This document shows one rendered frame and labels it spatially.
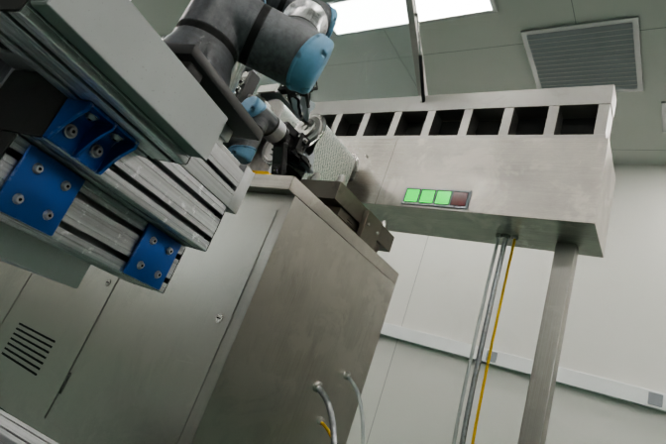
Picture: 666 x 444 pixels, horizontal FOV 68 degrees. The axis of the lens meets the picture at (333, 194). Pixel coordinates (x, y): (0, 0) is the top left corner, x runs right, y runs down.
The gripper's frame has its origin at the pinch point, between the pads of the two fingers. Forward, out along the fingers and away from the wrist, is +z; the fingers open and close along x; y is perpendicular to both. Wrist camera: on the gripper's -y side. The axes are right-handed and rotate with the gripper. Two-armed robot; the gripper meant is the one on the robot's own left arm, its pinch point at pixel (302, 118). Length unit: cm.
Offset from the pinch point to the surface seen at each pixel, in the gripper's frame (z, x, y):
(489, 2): -26, -8, 175
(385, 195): 34.3, -18.9, 16.4
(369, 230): 35.3, -28.3, -10.7
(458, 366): 226, 24, 150
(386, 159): 23.9, -13.8, 28.9
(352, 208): 26.0, -26.3, -15.1
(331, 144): 10.8, -6.7, 5.2
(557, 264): 54, -79, 18
